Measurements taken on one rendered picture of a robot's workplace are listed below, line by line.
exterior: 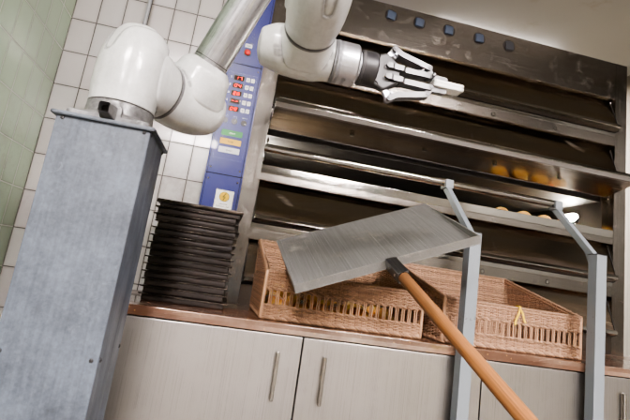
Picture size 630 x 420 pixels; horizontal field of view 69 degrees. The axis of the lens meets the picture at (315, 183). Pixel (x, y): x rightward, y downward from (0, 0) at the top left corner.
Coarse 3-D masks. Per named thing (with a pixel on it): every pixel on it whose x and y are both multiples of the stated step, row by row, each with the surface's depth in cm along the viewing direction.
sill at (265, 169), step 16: (288, 176) 203; (304, 176) 205; (320, 176) 206; (368, 192) 210; (384, 192) 211; (400, 192) 213; (464, 208) 218; (480, 208) 220; (496, 208) 222; (544, 224) 225; (560, 224) 227; (576, 224) 229
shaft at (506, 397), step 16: (416, 288) 110; (432, 304) 103; (432, 320) 100; (448, 320) 97; (448, 336) 94; (464, 352) 88; (480, 368) 83; (496, 384) 79; (512, 400) 75; (512, 416) 74; (528, 416) 72
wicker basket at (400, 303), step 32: (256, 288) 169; (288, 288) 147; (320, 288) 149; (352, 288) 151; (384, 288) 153; (288, 320) 145; (320, 320) 147; (352, 320) 150; (384, 320) 151; (416, 320) 154
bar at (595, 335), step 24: (264, 144) 167; (360, 168) 171; (384, 168) 173; (480, 192) 180; (504, 192) 181; (576, 240) 171; (600, 264) 159; (600, 288) 157; (600, 312) 156; (600, 336) 154; (456, 360) 146; (600, 360) 153; (456, 384) 143; (600, 384) 151; (456, 408) 141; (600, 408) 150
